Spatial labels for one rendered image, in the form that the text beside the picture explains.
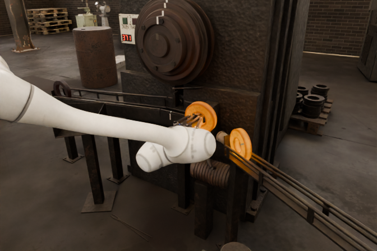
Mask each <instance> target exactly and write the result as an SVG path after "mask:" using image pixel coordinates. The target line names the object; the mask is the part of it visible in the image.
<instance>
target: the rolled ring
mask: <svg viewBox="0 0 377 251"><path fill-rule="evenodd" d="M59 85H61V86H62V87H63V88H64V90H65V93H66V97H69V98H71V96H72V94H71V90H70V87H69V85H68V84H67V83H66V82H65V81H64V80H58V81H55V82H54V84H53V90H54V93H55V95H56V96H59V97H63V96H62V94H61V93H60V90H59Z"/></svg>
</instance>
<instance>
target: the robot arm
mask: <svg viewBox="0 0 377 251"><path fill-rule="evenodd" d="M203 117H204V116H203V115H202V114H201V113H196V114H195V113H193V114H192V115H190V114H189V115H187V116H185V117H183V118H181V119H179V120H175V121H173V126H171V127H168V128H167V127H163V126H159V125H155V124H149V123H144V122H138V121H134V120H128V119H122V118H116V117H111V116H107V115H101V114H95V113H90V112H87V111H83V110H79V109H76V108H73V107H71V106H69V105H66V104H64V103H63V102H61V101H59V100H57V99H55V98H54V97H52V96H50V95H48V94H47V93H45V92H44V91H42V90H41V89H39V88H37V87H36V86H34V85H32V84H30V83H28V82H26V81H24V80H22V79H20V78H19V77H17V76H15V75H14V74H13V73H12V72H11V71H10V69H9V67H8V65H7V63H6V62H5V60H4V59H3V58H2V57H1V56H0V119H4V120H9V121H12V122H17V123H26V124H35V125H40V126H47V127H53V128H59V129H65V130H68V131H74V132H80V133H87V134H94V135H99V136H107V137H116V138H124V139H130V140H138V141H145V142H146V143H145V144H143V146H142V147H141V148H140V149H139V151H138V153H137V154H136V161H137V164H138V165H139V167H140V168H141V169H143V171H145V172H152V171H155V170H158V169H160V168H161V167H165V166H167V165H169V164H173V163H180V164H189V163H195V162H201V161H204V160H206V159H208V158H210V157H211V156H212V155H213V153H214V152H215V148H216V142H215V138H214V136H213V135H212V134H211V133H210V132H209V131H207V130H204V129H200V127H201V125H202V124H203ZM193 127H194V128H193Z"/></svg>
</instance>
